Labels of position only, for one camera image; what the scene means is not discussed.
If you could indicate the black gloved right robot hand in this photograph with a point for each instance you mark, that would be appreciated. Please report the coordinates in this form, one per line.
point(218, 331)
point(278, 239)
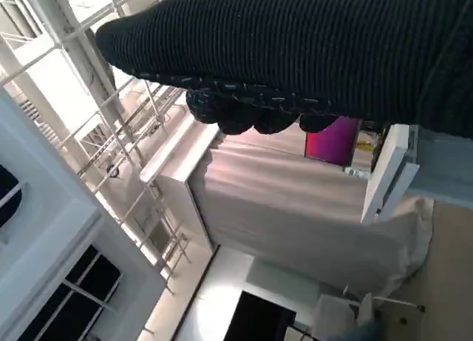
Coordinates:
point(295, 52)

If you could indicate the monitor with pink screen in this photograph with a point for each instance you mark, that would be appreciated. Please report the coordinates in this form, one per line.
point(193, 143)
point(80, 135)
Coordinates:
point(330, 145)

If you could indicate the white desk panel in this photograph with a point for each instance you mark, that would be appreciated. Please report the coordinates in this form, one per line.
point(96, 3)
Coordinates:
point(388, 171)

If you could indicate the grey cloth covered table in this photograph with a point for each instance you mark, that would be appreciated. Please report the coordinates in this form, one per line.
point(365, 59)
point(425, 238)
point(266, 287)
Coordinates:
point(281, 208)

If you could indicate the black screen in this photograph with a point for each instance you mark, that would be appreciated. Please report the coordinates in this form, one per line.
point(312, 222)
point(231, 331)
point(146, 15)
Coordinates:
point(264, 317)

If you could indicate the white mesh cabinet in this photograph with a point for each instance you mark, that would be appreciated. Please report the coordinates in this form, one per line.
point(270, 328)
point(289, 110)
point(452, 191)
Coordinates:
point(55, 237)

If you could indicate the white metal grid frame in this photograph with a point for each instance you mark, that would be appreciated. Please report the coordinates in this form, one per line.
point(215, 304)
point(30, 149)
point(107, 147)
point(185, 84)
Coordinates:
point(122, 97)

